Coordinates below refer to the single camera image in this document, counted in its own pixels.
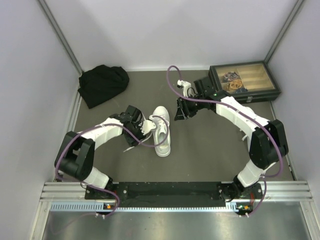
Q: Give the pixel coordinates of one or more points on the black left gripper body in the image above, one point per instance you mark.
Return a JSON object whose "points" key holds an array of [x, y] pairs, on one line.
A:
{"points": [[136, 131]]}

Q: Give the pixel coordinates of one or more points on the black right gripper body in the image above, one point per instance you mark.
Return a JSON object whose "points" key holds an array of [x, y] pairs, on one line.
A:
{"points": [[192, 106]]}

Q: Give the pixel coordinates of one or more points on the white sneaker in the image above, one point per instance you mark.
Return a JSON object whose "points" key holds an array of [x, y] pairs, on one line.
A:
{"points": [[243, 136], [161, 135]]}

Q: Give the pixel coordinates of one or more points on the white shoelace of shoe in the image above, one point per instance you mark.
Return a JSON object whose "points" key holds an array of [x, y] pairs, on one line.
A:
{"points": [[148, 136]]}

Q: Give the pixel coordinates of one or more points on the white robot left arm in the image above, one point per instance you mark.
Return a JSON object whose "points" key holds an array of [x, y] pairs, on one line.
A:
{"points": [[76, 154]]}

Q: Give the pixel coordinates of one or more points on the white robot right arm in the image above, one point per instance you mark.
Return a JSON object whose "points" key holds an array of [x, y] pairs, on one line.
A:
{"points": [[266, 139]]}

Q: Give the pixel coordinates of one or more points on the black crumpled cloth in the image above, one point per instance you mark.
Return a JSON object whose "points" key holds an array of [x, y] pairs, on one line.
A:
{"points": [[101, 84]]}

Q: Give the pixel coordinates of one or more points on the black compartment box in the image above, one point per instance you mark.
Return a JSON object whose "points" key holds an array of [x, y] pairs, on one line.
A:
{"points": [[248, 82]]}

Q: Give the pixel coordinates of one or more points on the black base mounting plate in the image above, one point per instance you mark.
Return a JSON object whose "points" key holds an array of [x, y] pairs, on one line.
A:
{"points": [[180, 194]]}

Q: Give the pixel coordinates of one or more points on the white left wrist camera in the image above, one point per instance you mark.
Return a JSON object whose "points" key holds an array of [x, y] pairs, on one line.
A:
{"points": [[147, 126]]}

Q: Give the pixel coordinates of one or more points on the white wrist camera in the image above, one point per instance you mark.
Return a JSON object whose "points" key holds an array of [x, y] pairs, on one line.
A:
{"points": [[185, 86], [147, 126]]}

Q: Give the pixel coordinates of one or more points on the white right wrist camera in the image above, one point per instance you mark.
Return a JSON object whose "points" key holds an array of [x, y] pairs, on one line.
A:
{"points": [[185, 86]]}

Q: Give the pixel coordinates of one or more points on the grey slotted cable duct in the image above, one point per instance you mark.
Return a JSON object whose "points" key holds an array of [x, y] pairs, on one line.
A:
{"points": [[104, 207]]}

